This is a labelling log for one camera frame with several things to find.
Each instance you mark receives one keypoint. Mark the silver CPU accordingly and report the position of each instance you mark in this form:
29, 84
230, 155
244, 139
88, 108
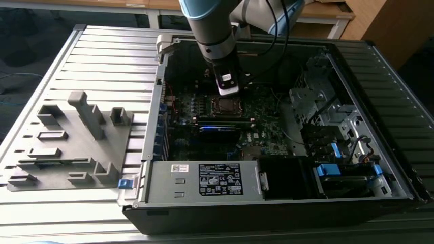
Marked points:
226, 104

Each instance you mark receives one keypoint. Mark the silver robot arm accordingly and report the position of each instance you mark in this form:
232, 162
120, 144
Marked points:
214, 33

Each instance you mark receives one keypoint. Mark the CPU socket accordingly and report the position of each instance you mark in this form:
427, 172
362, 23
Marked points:
212, 116

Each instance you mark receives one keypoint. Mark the green RAM stick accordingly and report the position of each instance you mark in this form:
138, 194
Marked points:
223, 119

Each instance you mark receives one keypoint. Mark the silver metal drive cage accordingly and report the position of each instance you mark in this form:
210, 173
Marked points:
305, 96

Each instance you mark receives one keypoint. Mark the black graphics card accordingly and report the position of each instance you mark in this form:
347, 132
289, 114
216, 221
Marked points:
218, 137

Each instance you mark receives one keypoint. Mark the green motherboard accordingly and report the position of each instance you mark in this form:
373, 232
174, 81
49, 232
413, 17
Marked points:
271, 132

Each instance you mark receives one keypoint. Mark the brown chipset heatsink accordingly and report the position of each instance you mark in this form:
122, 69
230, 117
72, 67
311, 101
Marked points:
251, 152

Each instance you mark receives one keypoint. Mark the blue disk bay latch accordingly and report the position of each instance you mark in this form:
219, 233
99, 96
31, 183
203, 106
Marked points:
334, 150

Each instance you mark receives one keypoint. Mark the black plastic shroud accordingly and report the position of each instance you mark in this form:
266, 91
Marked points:
285, 178

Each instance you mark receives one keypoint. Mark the grey power supply unit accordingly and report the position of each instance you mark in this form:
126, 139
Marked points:
163, 183

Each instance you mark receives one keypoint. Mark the blue disk carrier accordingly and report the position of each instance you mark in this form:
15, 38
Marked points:
327, 169

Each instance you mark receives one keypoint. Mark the grey parts rack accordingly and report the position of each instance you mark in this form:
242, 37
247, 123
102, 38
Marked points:
84, 152

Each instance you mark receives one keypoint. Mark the wooden cabinet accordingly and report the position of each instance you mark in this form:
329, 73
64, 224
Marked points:
399, 25

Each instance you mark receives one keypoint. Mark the blue case latch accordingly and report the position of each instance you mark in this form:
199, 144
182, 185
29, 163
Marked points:
124, 184

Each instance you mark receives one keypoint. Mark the black open PC case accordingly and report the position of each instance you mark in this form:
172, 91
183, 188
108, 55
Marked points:
271, 221

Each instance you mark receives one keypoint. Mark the grey case corner bracket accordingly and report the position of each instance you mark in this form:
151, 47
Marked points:
164, 42

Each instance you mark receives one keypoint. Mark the wooden desk white frame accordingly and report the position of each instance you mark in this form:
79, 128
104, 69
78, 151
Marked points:
322, 14
67, 3

